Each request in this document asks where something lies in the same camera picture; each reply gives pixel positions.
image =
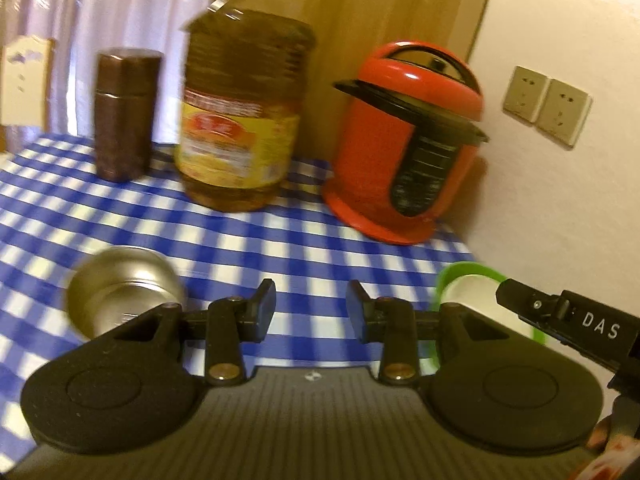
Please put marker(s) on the beige wall power socket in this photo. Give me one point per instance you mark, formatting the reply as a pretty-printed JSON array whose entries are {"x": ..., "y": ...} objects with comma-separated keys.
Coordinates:
[
  {"x": 525, "y": 92},
  {"x": 565, "y": 112}
]

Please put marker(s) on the sheer pale curtain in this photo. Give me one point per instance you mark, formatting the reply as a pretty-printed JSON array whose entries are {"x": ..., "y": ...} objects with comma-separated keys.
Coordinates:
[{"x": 110, "y": 5}]

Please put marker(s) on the wooden wall panel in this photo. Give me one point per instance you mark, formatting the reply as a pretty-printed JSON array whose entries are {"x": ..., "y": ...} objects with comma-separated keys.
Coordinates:
[{"x": 375, "y": 5}]

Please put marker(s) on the red white patterned cloth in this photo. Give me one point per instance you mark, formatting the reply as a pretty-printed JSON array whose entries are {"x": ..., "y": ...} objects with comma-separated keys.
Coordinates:
[{"x": 620, "y": 452}]

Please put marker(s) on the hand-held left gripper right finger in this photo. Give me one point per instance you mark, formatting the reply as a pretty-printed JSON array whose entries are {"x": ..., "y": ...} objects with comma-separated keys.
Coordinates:
[{"x": 357, "y": 310}]

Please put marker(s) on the brown cylindrical canister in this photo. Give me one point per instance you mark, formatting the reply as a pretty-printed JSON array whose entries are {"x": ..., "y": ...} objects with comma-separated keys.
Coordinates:
[{"x": 125, "y": 115}]

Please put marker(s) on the stainless steel bowl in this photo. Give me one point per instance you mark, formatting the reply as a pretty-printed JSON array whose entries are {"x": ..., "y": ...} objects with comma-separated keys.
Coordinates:
[{"x": 125, "y": 280}]

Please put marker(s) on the red electric pressure cooker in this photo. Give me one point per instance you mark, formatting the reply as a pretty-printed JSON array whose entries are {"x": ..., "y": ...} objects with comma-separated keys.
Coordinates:
[{"x": 380, "y": 160}]

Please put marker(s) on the green plastic bowl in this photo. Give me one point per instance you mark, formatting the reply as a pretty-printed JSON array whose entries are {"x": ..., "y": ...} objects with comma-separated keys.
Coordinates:
[{"x": 442, "y": 285}]

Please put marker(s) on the cream wooden chair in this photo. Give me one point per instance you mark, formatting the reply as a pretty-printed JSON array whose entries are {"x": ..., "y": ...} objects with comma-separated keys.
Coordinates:
[{"x": 25, "y": 85}]

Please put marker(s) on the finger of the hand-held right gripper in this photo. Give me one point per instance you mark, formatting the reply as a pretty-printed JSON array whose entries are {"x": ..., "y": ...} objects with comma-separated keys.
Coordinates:
[{"x": 530, "y": 302}]

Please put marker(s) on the large cooking oil bottle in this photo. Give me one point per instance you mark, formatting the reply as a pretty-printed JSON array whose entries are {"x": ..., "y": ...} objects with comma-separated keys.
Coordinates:
[{"x": 240, "y": 110}]

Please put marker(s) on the blue white checked tablecloth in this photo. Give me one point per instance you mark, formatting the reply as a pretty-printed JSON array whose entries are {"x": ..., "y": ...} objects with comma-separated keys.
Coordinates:
[{"x": 300, "y": 245}]

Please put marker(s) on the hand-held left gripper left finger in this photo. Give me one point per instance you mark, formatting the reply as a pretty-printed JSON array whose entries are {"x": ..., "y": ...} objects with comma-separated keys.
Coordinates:
[{"x": 262, "y": 310}]

